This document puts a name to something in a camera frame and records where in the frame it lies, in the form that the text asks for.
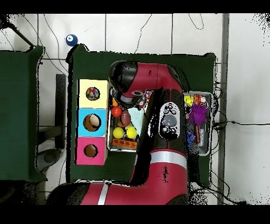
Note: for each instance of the mint green knitted cloth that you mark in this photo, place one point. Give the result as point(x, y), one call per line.
point(136, 118)

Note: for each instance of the white cloth with colourful spots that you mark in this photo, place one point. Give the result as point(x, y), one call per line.
point(143, 103)
point(92, 93)

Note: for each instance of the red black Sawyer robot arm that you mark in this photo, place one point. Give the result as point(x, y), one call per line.
point(151, 78)

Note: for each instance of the wooden box with three holes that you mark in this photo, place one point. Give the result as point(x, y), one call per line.
point(99, 103)

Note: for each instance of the metal mesh bin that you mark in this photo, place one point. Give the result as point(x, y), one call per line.
point(109, 139)

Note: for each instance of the brown toy football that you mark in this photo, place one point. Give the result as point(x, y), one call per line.
point(126, 118)

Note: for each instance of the orange ball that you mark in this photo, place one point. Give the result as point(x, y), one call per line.
point(116, 111)

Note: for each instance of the large yellow ball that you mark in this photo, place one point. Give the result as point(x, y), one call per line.
point(131, 132)

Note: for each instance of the orange toy building brick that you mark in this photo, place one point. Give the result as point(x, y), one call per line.
point(115, 103)

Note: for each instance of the small yellow ball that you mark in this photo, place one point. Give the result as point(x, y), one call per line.
point(118, 133)

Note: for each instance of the orange ribbed toy block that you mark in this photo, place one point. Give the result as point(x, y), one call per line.
point(124, 143)

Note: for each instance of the dark green tablecloth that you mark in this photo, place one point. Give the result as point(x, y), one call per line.
point(95, 63)

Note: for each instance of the purple spiky ball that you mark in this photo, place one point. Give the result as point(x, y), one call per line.
point(198, 115)

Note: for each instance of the orange striped tiger plush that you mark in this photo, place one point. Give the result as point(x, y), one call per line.
point(198, 99)

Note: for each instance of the dark blue ball white spot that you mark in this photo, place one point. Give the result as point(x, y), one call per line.
point(71, 40)

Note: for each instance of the dark green side table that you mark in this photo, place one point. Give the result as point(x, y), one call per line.
point(19, 95)

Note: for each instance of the grey metal rail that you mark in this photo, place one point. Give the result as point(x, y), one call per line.
point(225, 42)

